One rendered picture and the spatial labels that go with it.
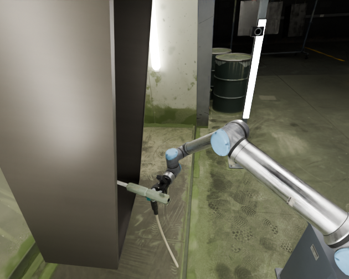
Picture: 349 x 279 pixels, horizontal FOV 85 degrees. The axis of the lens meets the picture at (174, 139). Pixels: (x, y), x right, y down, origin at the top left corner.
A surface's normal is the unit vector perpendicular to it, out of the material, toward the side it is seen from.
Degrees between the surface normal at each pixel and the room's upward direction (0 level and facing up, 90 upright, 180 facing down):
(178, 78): 90
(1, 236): 57
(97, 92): 90
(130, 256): 0
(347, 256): 91
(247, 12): 81
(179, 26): 90
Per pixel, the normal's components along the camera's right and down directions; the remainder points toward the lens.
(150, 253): -0.05, -0.83
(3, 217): 0.80, -0.43
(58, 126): -0.04, 0.55
